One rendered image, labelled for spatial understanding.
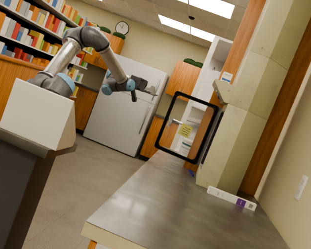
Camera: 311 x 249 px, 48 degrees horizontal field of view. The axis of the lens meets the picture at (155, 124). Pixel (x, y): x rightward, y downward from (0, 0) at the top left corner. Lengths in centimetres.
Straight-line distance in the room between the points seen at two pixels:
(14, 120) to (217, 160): 104
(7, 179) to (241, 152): 120
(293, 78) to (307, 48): 20
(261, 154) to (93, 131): 514
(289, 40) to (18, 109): 143
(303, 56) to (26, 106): 166
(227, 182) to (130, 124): 505
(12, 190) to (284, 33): 155
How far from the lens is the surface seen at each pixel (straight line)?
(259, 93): 195
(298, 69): 237
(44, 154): 150
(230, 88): 191
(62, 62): 193
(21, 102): 157
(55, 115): 150
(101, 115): 704
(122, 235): 94
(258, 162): 232
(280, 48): 201
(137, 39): 773
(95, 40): 199
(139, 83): 229
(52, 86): 170
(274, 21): 200
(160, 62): 758
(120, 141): 697
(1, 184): 168
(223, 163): 192
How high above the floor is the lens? 130
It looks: 4 degrees down
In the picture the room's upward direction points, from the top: 21 degrees clockwise
